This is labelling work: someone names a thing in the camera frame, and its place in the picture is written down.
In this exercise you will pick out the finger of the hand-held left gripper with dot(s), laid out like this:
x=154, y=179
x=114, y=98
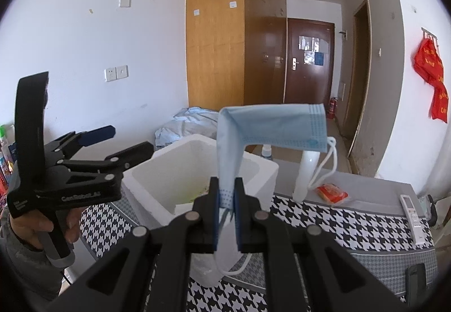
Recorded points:
x=93, y=136
x=130, y=155

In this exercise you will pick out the red fire extinguisher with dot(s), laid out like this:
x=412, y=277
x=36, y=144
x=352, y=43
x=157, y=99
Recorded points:
x=331, y=108

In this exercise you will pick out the black phone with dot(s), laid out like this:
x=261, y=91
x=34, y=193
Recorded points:
x=415, y=284

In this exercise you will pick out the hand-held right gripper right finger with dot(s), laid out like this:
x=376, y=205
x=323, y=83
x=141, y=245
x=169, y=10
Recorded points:
x=238, y=217

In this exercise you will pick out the white foam box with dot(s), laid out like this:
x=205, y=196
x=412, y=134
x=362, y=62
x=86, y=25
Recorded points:
x=158, y=181

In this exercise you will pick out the small clear bottle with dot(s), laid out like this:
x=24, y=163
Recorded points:
x=267, y=152

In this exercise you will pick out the wooden wardrobe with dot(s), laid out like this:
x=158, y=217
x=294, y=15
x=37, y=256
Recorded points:
x=218, y=34

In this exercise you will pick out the double white wall socket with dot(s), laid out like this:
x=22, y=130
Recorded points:
x=116, y=73

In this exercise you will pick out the red plastic bag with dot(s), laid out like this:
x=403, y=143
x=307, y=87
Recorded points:
x=439, y=104
x=428, y=64

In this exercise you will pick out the colourful bottles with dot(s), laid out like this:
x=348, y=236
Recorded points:
x=7, y=157

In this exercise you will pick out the white wall switch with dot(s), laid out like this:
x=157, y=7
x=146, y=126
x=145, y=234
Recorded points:
x=125, y=1

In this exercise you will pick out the blue face mask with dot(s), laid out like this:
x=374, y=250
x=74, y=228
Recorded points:
x=267, y=125

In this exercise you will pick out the person's left hand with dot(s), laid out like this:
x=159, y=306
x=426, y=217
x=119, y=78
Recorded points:
x=28, y=231

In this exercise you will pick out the metal wall hook rack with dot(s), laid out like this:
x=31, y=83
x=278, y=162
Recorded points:
x=430, y=33

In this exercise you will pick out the white pump bottle red cap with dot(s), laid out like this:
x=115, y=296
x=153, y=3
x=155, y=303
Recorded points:
x=304, y=178

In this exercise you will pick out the crumpled light blue bedsheet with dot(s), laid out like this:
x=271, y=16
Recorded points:
x=186, y=125

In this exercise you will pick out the small wall bracket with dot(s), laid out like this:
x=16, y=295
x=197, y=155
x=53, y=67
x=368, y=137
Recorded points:
x=343, y=34

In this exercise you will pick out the person's left forearm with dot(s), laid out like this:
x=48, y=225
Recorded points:
x=24, y=269

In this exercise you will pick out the brown entrance door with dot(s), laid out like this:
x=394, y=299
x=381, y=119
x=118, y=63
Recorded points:
x=306, y=79

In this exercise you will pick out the red snack packet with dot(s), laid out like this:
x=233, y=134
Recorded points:
x=331, y=193

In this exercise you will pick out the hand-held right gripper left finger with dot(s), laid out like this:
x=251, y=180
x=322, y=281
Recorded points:
x=215, y=217

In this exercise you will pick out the white remote control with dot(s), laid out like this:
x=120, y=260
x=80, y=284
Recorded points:
x=413, y=218

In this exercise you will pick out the brown side door frame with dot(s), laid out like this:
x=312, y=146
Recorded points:
x=364, y=79

